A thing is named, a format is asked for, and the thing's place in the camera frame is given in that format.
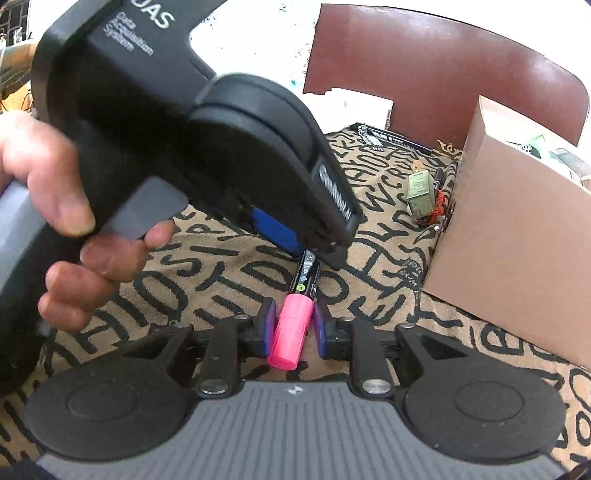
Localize pink cap marker pen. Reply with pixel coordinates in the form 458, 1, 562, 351
267, 248, 321, 371

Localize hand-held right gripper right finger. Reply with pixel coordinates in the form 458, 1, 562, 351
313, 302, 472, 398

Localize person's left hand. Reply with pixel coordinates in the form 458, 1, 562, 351
0, 111, 175, 334

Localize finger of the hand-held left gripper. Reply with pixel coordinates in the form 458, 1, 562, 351
240, 203, 348, 272

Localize patterned table cloth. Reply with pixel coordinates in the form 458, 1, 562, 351
0, 124, 591, 472

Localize cardboard box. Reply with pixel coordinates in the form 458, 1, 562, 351
422, 95, 591, 370

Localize black pen box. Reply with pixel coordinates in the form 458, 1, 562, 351
348, 122, 435, 155

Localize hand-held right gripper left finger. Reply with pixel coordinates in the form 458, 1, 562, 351
121, 298, 278, 400

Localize small green packet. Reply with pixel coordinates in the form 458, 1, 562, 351
406, 170, 439, 219

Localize brown chair back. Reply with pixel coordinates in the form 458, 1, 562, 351
302, 4, 587, 148

